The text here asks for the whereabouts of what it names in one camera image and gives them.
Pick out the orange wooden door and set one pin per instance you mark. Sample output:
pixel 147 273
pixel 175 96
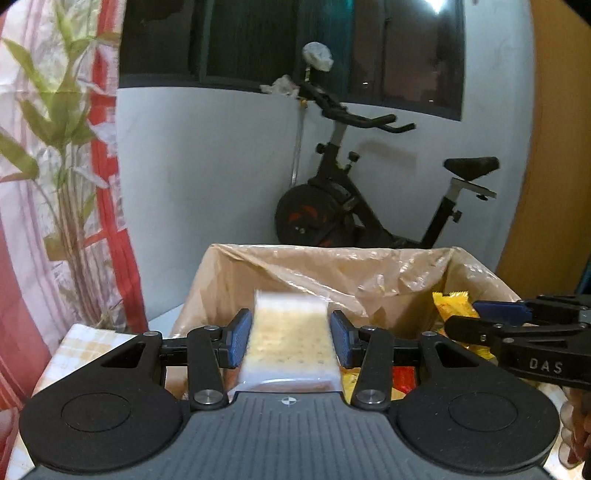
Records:
pixel 549 243

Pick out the cardboard box with plastic liner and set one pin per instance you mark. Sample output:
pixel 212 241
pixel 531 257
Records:
pixel 390 289

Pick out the red printed wall curtain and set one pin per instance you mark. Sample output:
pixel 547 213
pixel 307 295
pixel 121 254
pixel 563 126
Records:
pixel 66 255

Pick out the yellow snack bag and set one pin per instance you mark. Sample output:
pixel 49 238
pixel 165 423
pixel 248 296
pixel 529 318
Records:
pixel 460 321

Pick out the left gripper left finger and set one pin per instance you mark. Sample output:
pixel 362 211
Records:
pixel 211 349

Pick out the yellow checkered tablecloth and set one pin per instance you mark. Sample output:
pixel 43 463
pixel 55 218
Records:
pixel 80 346

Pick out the dark window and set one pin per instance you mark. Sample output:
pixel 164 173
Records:
pixel 404 54

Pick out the right hand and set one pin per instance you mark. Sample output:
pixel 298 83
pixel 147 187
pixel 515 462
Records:
pixel 575 434

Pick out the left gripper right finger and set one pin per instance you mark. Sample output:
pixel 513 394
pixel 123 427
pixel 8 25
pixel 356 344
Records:
pixel 371 350

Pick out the metal pole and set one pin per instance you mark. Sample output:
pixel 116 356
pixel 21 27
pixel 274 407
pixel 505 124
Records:
pixel 295 164

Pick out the white plastic bag on pole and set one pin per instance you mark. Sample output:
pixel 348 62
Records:
pixel 318 56

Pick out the crumpled white cloth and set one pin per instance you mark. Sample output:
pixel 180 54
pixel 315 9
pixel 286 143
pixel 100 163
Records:
pixel 284 86

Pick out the white cracker packet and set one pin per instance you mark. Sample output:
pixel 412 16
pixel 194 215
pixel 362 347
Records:
pixel 290 348

